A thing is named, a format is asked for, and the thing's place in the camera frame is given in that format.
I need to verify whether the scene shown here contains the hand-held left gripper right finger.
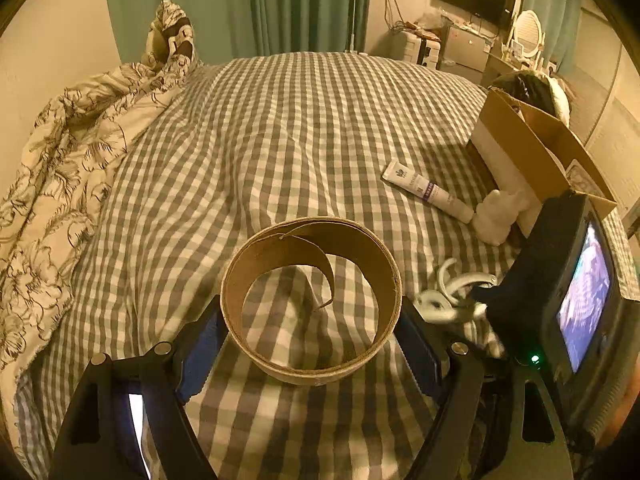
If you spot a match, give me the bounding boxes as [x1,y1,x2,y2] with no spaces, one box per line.
[397,298,576,480]

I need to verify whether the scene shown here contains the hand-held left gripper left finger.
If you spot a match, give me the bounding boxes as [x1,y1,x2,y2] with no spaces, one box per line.
[47,295,232,480]

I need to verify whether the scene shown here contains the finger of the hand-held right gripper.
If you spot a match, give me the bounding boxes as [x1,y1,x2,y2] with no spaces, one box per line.
[469,282,501,311]

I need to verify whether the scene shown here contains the white VR controller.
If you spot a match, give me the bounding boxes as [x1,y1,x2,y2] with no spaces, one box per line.
[416,258,497,326]

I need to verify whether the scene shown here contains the brown cardboard ring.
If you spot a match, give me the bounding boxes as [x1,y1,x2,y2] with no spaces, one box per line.
[220,217,403,386]

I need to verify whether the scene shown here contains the white cloth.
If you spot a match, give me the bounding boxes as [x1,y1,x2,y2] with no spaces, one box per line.
[472,189,532,246]

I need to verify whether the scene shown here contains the white cream tube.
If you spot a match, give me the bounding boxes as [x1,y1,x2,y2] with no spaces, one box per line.
[381,159,474,224]

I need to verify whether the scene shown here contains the brown cardboard box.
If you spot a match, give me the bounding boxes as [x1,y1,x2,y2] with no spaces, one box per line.
[465,87,619,237]

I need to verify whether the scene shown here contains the dark furry plush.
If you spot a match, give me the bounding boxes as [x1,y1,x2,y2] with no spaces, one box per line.
[492,70,572,126]

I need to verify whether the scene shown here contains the grey checked bed sheet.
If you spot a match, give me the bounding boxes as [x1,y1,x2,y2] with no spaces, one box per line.
[12,51,640,480]

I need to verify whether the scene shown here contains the floral white duvet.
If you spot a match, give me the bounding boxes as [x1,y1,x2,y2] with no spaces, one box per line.
[0,52,201,371]

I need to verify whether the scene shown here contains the grey small fridge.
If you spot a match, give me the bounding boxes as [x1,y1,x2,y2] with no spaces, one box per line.
[440,24,493,73]

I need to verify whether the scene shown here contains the white suitcase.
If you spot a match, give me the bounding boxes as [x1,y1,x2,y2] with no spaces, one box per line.
[399,30,442,67]

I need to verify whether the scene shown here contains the white oval vanity mirror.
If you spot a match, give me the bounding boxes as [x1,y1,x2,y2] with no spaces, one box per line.
[510,10,547,61]

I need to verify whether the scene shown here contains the green window curtain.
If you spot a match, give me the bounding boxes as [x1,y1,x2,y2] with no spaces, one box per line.
[520,0,583,76]

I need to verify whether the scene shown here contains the floral pillow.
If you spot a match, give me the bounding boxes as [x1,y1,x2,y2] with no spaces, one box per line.
[144,0,197,67]

